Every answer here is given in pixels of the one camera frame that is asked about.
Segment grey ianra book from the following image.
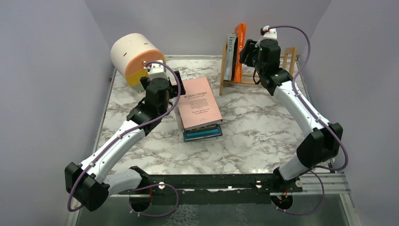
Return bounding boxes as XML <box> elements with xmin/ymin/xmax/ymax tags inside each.
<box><xmin>223</xmin><ymin>33</ymin><xmax>236</xmax><ymax>81</ymax></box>

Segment orange Good Morning book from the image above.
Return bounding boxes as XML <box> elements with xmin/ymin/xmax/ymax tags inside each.
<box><xmin>233</xmin><ymin>23</ymin><xmax>247</xmax><ymax>83</ymax></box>

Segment wooden book rack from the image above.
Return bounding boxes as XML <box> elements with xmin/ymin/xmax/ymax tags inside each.
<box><xmin>219</xmin><ymin>43</ymin><xmax>298</xmax><ymax>96</ymax></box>

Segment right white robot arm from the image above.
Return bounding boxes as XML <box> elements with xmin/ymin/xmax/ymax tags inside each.
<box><xmin>239</xmin><ymin>39</ymin><xmax>343</xmax><ymax>192</ymax></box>

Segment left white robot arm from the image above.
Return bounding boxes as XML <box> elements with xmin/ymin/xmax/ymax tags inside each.
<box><xmin>64</xmin><ymin>71</ymin><xmax>185</xmax><ymax>212</ymax></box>

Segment middle books in stack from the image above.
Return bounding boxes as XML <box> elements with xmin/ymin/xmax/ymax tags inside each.
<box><xmin>175</xmin><ymin>104</ymin><xmax>223</xmax><ymax>133</ymax></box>

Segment pink Warm Chord book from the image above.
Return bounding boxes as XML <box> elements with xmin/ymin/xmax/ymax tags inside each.
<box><xmin>175</xmin><ymin>77</ymin><xmax>223</xmax><ymax>131</ymax></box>

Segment teal bottom book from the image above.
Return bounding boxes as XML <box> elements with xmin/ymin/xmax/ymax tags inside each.
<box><xmin>183</xmin><ymin>125</ymin><xmax>223</xmax><ymax>142</ymax></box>

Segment cream orange cylinder container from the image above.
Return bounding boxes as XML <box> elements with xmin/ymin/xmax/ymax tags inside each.
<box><xmin>110</xmin><ymin>33</ymin><xmax>166</xmax><ymax>92</ymax></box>

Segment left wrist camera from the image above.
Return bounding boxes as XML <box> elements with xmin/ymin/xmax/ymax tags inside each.
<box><xmin>147</xmin><ymin>60</ymin><xmax>168</xmax><ymax>81</ymax></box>

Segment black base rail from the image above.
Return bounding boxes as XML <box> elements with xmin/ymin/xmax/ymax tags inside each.
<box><xmin>120</xmin><ymin>173</ymin><xmax>302</xmax><ymax>205</ymax></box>

